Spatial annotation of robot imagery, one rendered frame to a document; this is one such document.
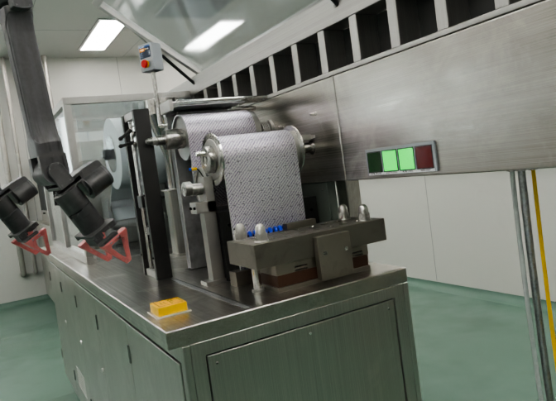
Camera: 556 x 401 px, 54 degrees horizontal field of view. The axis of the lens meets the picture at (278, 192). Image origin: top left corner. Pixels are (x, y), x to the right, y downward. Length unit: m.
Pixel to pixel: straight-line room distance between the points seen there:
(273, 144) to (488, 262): 3.06
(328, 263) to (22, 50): 0.84
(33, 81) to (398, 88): 0.82
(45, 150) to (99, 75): 6.00
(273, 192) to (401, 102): 0.44
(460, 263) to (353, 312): 3.23
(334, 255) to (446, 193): 3.21
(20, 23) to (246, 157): 0.64
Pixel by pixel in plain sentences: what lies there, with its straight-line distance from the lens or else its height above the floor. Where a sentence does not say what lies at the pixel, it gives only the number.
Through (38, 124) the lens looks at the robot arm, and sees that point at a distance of 1.25.
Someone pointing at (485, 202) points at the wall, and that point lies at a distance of 4.32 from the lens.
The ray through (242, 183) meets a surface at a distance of 1.51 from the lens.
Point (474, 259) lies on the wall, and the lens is 4.49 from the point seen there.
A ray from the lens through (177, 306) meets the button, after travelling 1.32.
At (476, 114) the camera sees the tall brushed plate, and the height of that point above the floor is 1.26.
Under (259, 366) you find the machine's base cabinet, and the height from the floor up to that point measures 0.77.
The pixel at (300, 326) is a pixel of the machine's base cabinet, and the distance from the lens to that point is 1.33.
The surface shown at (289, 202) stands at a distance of 1.57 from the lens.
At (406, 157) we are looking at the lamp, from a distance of 1.36.
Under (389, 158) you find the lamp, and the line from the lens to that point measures 1.40.
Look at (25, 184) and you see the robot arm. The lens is 1.75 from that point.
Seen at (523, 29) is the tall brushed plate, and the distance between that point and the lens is 1.15.
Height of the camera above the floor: 1.21
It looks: 3 degrees down
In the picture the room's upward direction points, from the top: 8 degrees counter-clockwise
